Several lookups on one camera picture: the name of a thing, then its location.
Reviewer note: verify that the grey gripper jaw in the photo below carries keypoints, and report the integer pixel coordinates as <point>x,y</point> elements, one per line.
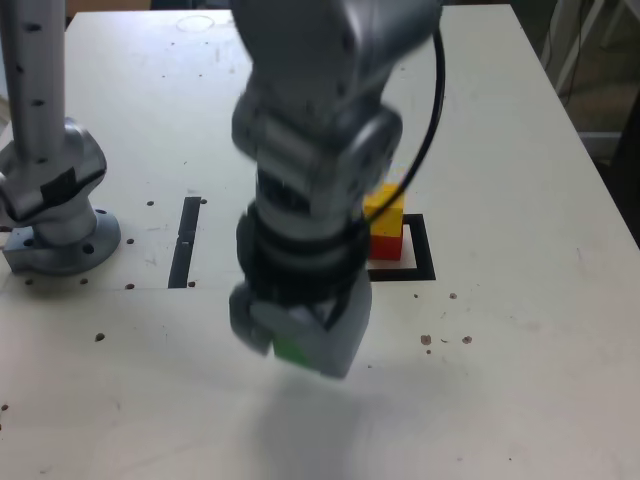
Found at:
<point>345,340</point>
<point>247,325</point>

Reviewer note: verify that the green cube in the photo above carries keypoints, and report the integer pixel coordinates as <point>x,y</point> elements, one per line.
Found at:
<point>290,350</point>

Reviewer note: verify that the red cube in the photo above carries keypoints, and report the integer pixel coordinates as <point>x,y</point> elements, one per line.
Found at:
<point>387,247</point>

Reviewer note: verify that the yellow cube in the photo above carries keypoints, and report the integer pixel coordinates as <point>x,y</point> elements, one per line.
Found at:
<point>390,225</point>

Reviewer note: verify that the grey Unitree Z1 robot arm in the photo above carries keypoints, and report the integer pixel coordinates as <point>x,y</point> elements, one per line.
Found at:
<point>310,100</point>

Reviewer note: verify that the black tape square outline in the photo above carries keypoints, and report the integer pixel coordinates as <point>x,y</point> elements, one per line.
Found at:
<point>425,250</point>

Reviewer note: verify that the black tape strip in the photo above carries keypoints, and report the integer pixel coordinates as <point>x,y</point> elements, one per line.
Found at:
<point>184,240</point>

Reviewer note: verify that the black furniture piece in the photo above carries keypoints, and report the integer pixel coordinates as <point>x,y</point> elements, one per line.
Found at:
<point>629,150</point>

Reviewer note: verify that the white metal frame legs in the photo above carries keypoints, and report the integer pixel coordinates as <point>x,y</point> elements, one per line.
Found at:
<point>576,50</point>

